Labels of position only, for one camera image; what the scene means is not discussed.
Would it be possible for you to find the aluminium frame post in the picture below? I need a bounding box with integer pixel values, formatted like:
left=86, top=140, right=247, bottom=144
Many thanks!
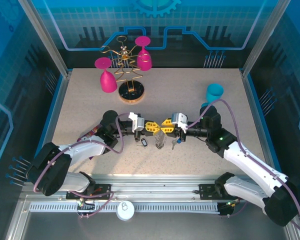
left=240, top=0, right=292, bottom=78
left=17, top=0, right=73, bottom=78

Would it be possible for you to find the purple snack packet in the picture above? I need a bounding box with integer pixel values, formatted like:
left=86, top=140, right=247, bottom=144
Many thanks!
left=79, top=124, right=102, bottom=143

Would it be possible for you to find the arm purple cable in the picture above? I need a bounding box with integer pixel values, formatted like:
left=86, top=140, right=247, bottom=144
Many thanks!
left=186, top=98, right=300, bottom=235
left=33, top=112, right=131, bottom=219

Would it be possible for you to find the teal plastic goblet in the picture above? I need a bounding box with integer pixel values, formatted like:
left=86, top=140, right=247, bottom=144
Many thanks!
left=201, top=83, right=225, bottom=110

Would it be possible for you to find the white round lid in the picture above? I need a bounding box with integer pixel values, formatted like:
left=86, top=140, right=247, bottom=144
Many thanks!
left=116, top=200, right=136, bottom=221

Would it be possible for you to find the key with black tag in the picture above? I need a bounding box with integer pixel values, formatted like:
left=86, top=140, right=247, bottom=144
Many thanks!
left=135, top=137, right=150, bottom=149

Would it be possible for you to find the gold wire glass rack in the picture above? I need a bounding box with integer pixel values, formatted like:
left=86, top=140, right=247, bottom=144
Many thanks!
left=99, top=35, right=146, bottom=104

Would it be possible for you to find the white slotted cable duct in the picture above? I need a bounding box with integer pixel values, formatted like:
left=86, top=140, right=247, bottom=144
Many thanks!
left=29, top=201, right=221, bottom=214

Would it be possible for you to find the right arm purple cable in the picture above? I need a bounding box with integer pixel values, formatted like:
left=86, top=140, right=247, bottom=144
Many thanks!
left=186, top=98, right=300, bottom=235

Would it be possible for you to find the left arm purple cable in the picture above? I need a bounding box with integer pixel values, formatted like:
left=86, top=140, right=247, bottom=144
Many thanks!
left=33, top=112, right=131, bottom=219

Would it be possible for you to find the metal keyring plate with rings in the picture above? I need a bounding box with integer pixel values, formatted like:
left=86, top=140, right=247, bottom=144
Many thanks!
left=153, top=131, right=168, bottom=150

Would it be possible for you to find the pink plastic wine glass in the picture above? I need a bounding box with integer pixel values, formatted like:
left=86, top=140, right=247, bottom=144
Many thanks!
left=94, top=56, right=118, bottom=94
left=134, top=35, right=153, bottom=72

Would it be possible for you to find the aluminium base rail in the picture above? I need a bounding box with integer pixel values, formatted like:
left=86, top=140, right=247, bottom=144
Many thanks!
left=22, top=173, right=291, bottom=203

